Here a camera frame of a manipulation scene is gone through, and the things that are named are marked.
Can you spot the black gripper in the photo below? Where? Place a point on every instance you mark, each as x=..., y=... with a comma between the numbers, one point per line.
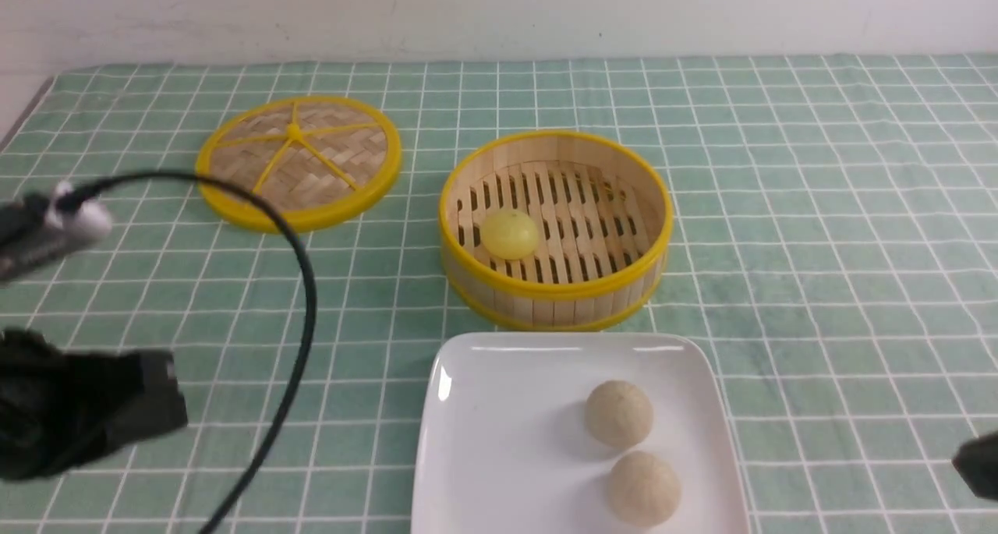
x=66, y=410

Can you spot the yellow steamed bun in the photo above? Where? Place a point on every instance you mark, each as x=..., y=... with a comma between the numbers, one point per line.
x=509, y=234

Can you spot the white steamed bun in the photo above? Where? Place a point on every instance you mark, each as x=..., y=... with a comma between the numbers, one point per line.
x=618, y=414

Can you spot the white square plate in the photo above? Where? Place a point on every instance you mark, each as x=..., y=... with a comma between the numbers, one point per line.
x=503, y=447

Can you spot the beige steamed bun on plate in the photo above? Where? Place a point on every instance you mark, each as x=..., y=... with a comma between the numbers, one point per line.
x=643, y=490

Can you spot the woven bamboo steamer lid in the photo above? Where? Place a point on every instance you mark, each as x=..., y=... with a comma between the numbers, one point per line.
x=320, y=160

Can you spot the bamboo steamer basket yellow rim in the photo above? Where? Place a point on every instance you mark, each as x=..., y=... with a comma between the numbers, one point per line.
x=604, y=217

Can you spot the green checkered tablecloth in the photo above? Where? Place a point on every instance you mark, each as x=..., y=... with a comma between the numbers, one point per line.
x=834, y=253

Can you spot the black object at right edge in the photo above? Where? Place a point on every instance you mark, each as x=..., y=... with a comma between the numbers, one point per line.
x=976, y=463

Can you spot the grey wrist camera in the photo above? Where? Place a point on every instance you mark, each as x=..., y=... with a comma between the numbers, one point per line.
x=35, y=232

